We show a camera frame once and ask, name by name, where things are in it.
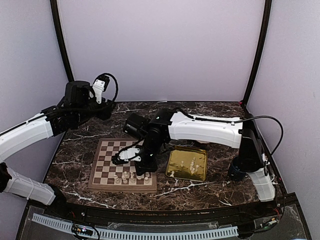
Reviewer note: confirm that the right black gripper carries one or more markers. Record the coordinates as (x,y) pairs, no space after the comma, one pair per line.
(140,168)

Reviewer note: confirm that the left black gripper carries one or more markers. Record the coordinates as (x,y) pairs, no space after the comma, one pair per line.
(105,113)

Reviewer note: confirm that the gold metal tray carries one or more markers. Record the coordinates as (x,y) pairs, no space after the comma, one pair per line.
(184,173)

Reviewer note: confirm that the white chess king piece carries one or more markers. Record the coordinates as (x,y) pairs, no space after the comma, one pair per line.
(124,180)

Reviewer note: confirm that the white chess queen piece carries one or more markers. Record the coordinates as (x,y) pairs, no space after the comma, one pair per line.
(116,180)

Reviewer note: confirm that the wooden chess board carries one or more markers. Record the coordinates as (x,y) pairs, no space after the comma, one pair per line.
(103,170)

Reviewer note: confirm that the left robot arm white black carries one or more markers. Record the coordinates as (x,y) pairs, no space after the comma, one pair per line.
(81,102)

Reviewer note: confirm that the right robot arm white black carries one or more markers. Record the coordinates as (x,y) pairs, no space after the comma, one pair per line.
(175,124)

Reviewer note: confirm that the white chess piece cluster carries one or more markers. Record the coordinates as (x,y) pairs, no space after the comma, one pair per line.
(192,163)

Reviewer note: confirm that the dark blue mug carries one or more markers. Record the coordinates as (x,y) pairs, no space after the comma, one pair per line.
(234,172)

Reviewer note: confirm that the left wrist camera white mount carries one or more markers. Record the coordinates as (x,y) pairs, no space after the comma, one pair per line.
(100,85)

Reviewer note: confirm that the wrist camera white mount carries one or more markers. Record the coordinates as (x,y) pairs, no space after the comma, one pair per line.
(100,85)
(125,156)

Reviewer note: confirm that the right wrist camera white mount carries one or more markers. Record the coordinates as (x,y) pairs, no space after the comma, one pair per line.
(125,156)

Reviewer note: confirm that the left black frame post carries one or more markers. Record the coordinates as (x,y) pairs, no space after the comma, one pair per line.
(60,40)

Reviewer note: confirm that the black frame post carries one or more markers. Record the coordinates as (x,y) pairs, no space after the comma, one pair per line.
(258,53)
(60,40)

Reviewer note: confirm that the white cable duct strip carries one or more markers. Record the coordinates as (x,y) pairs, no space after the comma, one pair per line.
(85,232)

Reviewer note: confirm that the right black frame post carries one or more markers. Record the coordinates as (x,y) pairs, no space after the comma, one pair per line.
(258,53)

